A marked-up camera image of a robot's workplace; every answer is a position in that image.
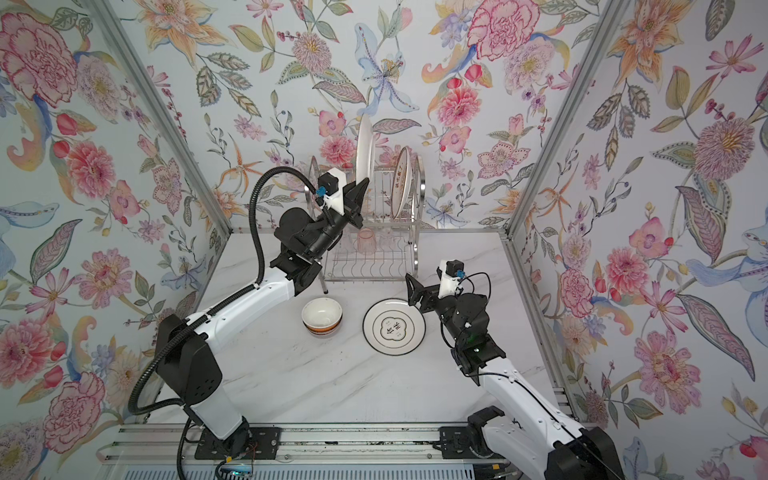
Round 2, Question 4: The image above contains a dark-rimmed lettered plate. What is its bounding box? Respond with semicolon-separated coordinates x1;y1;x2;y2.
355;114;375;193

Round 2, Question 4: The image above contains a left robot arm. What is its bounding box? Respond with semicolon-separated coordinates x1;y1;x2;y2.
153;170;369;457

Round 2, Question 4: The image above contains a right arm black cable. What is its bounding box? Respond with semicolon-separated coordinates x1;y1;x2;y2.
440;271;625;480

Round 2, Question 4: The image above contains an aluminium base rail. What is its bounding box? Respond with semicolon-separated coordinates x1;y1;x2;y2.
98;421;613;466

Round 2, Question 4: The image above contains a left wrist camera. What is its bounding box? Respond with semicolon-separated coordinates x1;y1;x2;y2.
315;168;346;215

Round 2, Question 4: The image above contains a white plate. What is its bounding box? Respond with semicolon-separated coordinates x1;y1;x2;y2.
362;298;426;357

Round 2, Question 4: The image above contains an orange bowl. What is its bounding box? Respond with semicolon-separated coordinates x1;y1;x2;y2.
301;298;343;330

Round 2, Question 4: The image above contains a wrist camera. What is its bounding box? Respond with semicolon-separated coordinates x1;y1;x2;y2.
315;168;346;215
438;260;465;299

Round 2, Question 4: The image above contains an orange patterned plate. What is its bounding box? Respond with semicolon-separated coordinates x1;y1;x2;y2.
391;147;412;219

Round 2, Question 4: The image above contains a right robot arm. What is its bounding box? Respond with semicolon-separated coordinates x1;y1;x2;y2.
405;270;624;479

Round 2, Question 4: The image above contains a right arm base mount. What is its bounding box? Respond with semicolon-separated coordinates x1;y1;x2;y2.
432;406;507;462

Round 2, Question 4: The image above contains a pink tinted glass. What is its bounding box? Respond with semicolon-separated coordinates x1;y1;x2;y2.
355;228;377;256

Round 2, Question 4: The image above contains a clear glass right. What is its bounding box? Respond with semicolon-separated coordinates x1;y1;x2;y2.
377;228;402;253

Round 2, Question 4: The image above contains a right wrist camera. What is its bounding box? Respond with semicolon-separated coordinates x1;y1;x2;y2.
438;260;465;299

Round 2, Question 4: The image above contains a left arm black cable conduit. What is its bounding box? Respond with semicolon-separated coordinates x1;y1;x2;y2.
127;166;319;480

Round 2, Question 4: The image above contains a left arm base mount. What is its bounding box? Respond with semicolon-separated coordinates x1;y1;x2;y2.
194;425;282;461

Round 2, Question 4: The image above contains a red floral patterned bowl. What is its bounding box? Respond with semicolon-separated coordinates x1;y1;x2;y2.
307;328;339;338

